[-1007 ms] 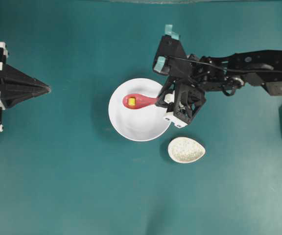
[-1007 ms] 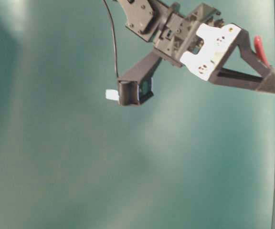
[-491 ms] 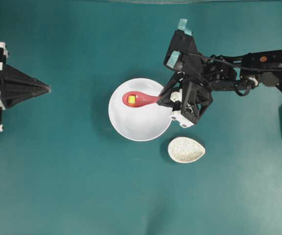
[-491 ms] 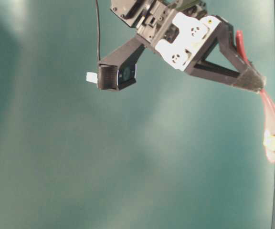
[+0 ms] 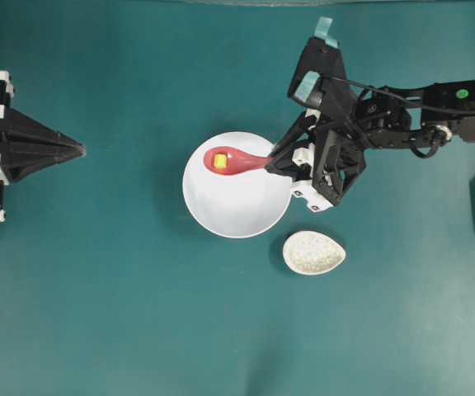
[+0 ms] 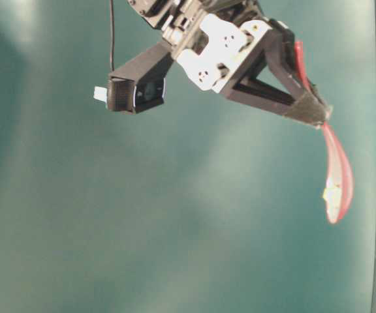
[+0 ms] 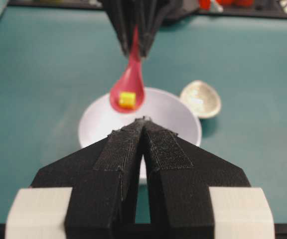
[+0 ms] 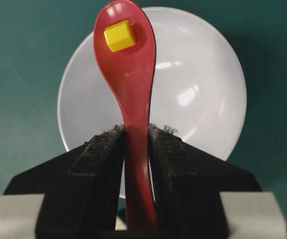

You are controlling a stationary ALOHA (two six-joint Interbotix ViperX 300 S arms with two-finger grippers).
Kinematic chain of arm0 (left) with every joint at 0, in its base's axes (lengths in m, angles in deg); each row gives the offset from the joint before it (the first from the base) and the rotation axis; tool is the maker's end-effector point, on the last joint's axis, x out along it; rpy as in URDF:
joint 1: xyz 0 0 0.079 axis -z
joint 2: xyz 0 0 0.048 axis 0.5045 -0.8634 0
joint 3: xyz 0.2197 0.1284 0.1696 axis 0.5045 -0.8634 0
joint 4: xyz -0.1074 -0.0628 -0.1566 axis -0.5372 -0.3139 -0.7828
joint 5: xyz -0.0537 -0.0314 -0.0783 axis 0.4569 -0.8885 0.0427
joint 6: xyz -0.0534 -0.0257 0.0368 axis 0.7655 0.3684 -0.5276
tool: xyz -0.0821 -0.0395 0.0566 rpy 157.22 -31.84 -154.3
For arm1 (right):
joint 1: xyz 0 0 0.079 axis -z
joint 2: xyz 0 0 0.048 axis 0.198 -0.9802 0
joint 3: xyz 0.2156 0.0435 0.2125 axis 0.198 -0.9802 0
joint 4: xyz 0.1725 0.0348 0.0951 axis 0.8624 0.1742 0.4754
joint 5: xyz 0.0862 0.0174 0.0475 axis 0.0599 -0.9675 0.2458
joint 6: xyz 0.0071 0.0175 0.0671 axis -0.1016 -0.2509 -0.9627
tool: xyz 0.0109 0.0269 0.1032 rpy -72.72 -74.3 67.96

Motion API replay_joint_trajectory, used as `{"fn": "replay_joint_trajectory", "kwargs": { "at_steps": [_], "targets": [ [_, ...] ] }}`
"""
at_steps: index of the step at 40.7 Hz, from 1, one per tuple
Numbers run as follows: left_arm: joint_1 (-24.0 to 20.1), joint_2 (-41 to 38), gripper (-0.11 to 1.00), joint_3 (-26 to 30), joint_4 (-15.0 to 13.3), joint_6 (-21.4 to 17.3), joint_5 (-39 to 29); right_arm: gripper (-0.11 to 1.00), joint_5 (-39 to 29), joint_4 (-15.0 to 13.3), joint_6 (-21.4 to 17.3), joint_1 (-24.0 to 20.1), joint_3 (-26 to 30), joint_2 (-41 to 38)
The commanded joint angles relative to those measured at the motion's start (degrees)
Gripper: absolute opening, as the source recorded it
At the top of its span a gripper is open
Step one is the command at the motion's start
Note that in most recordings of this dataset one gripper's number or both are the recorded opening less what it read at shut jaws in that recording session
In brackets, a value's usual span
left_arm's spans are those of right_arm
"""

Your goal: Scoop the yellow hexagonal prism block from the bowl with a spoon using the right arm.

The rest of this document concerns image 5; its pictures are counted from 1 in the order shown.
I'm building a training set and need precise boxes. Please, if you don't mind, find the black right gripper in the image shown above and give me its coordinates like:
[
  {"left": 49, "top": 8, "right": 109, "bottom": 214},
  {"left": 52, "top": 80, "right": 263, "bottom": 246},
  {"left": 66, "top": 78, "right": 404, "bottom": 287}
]
[{"left": 264, "top": 80, "right": 365, "bottom": 212}]

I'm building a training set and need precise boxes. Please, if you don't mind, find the yellow hexagonal prism block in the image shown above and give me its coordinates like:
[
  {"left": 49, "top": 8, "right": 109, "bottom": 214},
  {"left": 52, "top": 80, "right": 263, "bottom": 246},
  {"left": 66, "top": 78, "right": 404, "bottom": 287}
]
[{"left": 214, "top": 153, "right": 228, "bottom": 169}]

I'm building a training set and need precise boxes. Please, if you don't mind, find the pink plastic spoon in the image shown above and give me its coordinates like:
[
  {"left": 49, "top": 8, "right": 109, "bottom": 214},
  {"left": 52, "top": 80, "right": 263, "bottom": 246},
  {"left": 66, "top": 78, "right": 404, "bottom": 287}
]
[{"left": 203, "top": 146, "right": 270, "bottom": 176}]

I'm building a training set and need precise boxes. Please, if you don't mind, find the white round bowl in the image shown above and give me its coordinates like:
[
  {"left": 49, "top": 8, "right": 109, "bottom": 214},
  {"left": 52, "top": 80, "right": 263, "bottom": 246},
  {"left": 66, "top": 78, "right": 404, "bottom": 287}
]
[{"left": 182, "top": 131, "right": 292, "bottom": 238}]

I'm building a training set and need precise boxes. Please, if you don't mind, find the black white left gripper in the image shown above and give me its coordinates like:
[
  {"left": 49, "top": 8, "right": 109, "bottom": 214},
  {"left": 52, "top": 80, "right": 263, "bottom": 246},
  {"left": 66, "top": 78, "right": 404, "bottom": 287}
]
[{"left": 0, "top": 70, "right": 86, "bottom": 223}]

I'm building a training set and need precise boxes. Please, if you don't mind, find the black wrist camera with teal tape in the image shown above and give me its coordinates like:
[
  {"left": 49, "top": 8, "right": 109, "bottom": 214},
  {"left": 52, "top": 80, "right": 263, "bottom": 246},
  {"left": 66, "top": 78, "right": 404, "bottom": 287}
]
[{"left": 287, "top": 16, "right": 346, "bottom": 110}]

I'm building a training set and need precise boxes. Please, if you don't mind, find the white speckled egg-shaped dish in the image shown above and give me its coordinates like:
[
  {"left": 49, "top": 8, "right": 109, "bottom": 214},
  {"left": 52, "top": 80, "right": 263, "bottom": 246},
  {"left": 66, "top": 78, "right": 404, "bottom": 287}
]
[{"left": 282, "top": 231, "right": 346, "bottom": 276}]

